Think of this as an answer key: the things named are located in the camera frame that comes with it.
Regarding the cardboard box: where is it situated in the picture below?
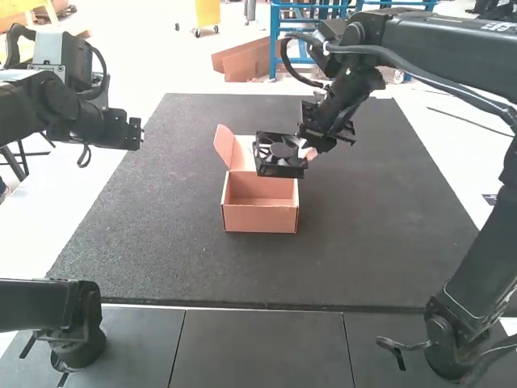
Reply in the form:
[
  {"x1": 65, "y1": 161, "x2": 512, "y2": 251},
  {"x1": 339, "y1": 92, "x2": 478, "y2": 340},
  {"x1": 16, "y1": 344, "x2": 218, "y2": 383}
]
[{"x1": 212, "y1": 123, "x2": 301, "y2": 234}]

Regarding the brown board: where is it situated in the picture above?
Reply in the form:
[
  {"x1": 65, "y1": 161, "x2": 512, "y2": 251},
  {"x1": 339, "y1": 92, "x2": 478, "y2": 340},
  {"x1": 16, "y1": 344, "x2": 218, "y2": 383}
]
[{"x1": 210, "y1": 35, "x2": 284, "y2": 83}]

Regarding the dark base panel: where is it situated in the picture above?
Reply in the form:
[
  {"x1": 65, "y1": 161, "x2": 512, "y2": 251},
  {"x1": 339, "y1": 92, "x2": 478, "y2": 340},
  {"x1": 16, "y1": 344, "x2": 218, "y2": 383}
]
[
  {"x1": 0, "y1": 305, "x2": 187, "y2": 388},
  {"x1": 167, "y1": 309, "x2": 356, "y2": 388},
  {"x1": 343, "y1": 313, "x2": 517, "y2": 388}
]

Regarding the black mat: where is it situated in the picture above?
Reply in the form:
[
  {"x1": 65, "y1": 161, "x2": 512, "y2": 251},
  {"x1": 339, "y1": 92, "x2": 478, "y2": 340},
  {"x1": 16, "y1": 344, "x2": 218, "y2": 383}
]
[{"x1": 44, "y1": 92, "x2": 481, "y2": 313}]

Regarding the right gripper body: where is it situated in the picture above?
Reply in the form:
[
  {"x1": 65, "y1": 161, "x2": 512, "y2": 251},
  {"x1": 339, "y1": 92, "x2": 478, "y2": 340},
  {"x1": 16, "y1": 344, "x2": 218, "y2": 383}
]
[{"x1": 297, "y1": 85, "x2": 367, "y2": 154}]

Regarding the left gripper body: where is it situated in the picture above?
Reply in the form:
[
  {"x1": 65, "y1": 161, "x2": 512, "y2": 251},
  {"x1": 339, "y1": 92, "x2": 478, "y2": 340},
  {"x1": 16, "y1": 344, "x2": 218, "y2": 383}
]
[{"x1": 103, "y1": 107, "x2": 145, "y2": 152}]

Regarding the yellow wheeled cart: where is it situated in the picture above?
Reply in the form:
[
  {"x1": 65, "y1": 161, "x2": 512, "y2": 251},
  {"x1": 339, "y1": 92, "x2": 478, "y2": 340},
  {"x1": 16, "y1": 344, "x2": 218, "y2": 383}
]
[{"x1": 174, "y1": 0, "x2": 222, "y2": 39}]

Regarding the blue workbench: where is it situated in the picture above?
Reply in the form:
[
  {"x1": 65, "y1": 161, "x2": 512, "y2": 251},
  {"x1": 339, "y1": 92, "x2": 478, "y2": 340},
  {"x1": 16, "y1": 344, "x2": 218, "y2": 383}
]
[
  {"x1": 268, "y1": 0, "x2": 353, "y2": 81},
  {"x1": 355, "y1": 0, "x2": 439, "y2": 14}
]

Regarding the black square fan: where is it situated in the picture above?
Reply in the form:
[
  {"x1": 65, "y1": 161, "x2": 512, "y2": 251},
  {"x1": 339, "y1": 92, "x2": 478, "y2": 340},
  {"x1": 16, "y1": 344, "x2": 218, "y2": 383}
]
[{"x1": 252, "y1": 129, "x2": 310, "y2": 180}]

